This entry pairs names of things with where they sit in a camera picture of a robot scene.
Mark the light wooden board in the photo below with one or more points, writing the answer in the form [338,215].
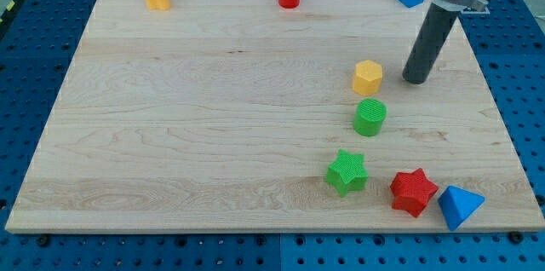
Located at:
[222,116]

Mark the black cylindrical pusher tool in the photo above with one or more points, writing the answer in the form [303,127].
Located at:
[432,35]

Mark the green star block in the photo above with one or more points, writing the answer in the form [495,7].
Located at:
[347,173]

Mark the green cylinder block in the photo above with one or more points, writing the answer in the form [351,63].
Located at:
[369,117]

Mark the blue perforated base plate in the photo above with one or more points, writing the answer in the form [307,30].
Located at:
[36,52]

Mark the red star block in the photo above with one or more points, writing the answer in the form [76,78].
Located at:
[412,191]

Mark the blue triangle block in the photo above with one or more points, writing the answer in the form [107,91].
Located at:
[457,205]

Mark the yellow hexagon block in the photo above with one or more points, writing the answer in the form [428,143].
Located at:
[367,78]

